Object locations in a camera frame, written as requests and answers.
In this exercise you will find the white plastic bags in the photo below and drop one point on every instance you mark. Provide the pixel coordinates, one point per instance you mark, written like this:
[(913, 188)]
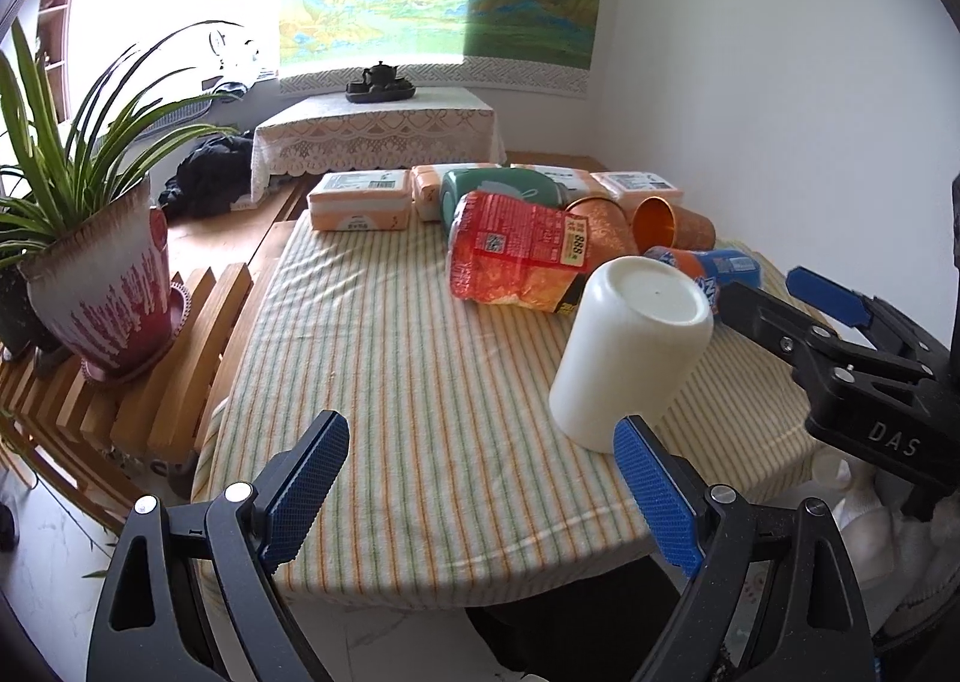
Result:
[(877, 524)]

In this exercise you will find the dark clothing pile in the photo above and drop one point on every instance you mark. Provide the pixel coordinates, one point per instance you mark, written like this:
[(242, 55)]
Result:
[(210, 175)]

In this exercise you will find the dark tea tray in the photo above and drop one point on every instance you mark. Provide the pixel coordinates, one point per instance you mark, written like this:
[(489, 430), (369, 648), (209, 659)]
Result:
[(379, 94)]

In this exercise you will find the wooden slatted bench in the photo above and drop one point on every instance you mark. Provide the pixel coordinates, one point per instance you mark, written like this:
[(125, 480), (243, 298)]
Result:
[(187, 382)]

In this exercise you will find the copper metal cup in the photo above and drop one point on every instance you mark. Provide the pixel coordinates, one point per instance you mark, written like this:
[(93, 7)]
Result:
[(690, 228), (609, 226)]

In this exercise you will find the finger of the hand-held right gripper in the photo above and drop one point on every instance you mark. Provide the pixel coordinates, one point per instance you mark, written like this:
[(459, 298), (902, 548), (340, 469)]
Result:
[(829, 295), (780, 333)]

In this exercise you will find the red pot saucer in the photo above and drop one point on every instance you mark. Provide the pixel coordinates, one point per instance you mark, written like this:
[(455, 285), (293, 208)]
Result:
[(174, 310)]

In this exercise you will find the white cup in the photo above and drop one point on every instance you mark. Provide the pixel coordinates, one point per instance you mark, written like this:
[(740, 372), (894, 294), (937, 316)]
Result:
[(622, 352)]

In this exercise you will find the dark plant pot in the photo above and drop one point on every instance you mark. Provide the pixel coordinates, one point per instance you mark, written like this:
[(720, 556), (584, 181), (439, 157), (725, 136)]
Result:
[(19, 314)]

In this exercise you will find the potted green plant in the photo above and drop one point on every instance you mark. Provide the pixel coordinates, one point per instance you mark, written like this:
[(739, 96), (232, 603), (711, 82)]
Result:
[(97, 277)]

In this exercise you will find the green refill pouch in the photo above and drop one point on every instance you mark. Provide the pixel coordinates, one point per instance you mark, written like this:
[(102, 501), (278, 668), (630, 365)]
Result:
[(480, 188)]

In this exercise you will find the red snack bag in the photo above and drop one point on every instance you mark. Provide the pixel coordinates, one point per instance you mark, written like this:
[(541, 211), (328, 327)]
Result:
[(510, 247)]

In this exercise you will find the striped tablecloth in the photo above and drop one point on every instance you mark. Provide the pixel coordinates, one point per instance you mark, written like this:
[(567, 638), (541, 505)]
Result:
[(420, 382)]

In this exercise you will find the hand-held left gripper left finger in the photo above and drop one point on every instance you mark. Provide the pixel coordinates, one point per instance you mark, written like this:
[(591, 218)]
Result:
[(307, 487)]

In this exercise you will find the wooden bookshelf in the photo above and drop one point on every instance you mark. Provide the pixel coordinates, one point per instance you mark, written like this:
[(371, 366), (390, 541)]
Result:
[(56, 44)]

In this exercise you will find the dark teapot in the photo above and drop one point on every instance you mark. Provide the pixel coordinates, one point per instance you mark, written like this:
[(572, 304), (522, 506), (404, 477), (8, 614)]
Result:
[(379, 76)]

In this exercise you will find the blue and orange soda bottle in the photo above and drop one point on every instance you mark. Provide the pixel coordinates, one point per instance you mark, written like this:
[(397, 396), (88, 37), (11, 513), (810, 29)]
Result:
[(724, 269)]

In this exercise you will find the lace-covered side table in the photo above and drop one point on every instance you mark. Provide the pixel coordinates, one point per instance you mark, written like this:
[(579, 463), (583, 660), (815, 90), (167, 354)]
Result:
[(375, 130)]

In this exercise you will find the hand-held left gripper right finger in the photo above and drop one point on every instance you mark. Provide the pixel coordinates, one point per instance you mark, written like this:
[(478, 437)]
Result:
[(660, 502)]

